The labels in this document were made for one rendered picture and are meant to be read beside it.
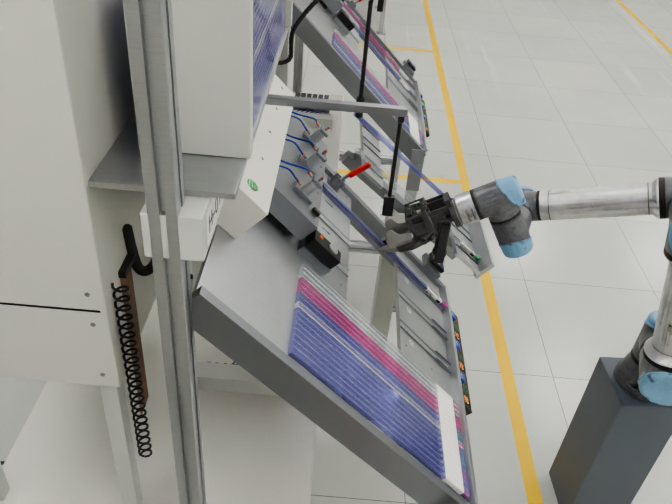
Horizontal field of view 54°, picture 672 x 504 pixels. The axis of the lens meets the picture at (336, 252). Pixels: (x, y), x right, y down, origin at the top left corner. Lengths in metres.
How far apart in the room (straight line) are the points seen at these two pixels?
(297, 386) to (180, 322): 0.23
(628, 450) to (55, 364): 1.55
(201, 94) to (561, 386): 2.08
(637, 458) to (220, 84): 1.64
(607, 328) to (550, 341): 0.29
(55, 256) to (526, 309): 2.32
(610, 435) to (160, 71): 1.61
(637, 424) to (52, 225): 1.58
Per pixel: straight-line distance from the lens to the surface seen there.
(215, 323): 1.02
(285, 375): 1.08
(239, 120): 0.94
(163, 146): 0.81
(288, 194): 1.26
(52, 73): 0.87
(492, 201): 1.55
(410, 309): 1.60
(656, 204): 1.66
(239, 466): 1.52
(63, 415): 1.67
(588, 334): 3.01
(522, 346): 2.83
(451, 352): 1.65
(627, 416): 1.99
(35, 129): 0.91
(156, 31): 0.76
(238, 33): 0.90
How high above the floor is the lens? 1.86
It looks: 37 degrees down
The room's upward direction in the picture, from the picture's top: 5 degrees clockwise
